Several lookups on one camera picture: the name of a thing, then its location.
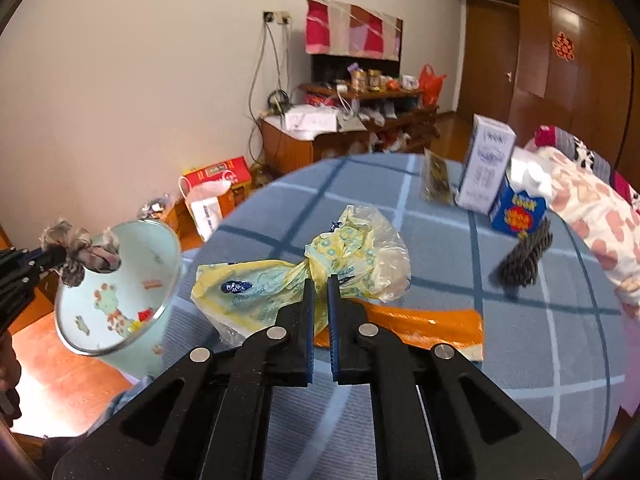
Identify dark striped knitted item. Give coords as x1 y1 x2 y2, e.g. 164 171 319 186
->
487 217 553 288

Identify white carton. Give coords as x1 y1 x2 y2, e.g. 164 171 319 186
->
456 114 517 213

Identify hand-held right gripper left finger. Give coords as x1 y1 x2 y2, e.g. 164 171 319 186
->
52 277 316 480

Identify wooden cabinet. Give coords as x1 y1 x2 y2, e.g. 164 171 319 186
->
260 87 441 178

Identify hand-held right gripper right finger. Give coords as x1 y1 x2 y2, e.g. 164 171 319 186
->
327 275 583 480

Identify light blue trash bin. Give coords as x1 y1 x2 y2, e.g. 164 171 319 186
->
54 220 182 378

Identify pink floral quilt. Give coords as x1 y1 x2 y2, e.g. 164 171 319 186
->
510 125 640 318

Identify white shopping bag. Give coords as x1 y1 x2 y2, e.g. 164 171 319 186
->
180 180 233 242

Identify blue plaid tablecloth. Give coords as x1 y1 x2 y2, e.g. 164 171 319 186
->
90 152 628 480

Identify black television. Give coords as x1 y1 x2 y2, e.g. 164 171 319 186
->
310 52 401 86

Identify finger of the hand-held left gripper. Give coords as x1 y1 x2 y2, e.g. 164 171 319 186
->
24 247 68 277

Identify grey cloth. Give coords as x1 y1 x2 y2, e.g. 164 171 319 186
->
40 218 123 288

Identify crumpled clear plastic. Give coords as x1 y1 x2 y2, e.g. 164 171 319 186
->
137 195 176 221

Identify orange plastic bag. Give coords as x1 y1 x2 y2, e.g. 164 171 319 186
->
417 64 447 107

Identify hanging wall cables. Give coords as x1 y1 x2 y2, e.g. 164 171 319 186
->
247 22 293 126

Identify red wardrobe decoration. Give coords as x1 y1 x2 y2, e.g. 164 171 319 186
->
551 31 576 61

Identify white flat box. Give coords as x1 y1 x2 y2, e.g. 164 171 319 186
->
285 110 337 133

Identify orange snack wrapper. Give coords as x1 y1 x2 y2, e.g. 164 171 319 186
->
315 300 486 361

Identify red gift box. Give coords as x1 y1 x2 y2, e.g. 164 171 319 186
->
182 156 252 211

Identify wooden wardrobe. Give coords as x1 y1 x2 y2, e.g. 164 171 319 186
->
446 0 640 181

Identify red white striped cloth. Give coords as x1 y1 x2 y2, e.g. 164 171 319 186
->
305 0 403 61

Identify yellow plastic bag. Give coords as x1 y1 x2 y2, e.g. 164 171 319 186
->
192 205 411 346

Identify blue carton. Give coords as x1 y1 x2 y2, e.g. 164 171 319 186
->
490 160 553 241

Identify dark snack packet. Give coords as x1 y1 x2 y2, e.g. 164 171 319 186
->
420 149 455 206

